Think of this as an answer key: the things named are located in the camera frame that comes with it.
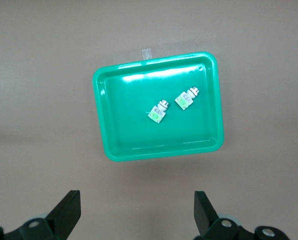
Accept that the brown table cover sheet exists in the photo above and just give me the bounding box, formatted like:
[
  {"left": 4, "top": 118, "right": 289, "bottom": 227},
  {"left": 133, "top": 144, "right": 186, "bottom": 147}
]
[{"left": 0, "top": 0, "right": 298, "bottom": 240}]

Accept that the green push button white body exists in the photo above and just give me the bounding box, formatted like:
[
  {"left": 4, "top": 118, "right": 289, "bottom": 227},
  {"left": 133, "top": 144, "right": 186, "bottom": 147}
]
[
  {"left": 145, "top": 99, "right": 170, "bottom": 125},
  {"left": 174, "top": 86, "right": 201, "bottom": 111}
]

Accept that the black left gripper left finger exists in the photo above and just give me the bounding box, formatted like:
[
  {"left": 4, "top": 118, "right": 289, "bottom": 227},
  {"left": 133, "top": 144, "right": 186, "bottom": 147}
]
[{"left": 0, "top": 190, "right": 81, "bottom": 240}]

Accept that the green plastic tray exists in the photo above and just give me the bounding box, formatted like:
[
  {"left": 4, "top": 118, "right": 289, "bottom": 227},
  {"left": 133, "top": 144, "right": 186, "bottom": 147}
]
[{"left": 92, "top": 51, "right": 225, "bottom": 163}]

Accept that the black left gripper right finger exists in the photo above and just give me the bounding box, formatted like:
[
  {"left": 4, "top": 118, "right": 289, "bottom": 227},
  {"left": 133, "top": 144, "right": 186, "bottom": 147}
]
[{"left": 193, "top": 191, "right": 288, "bottom": 240}]

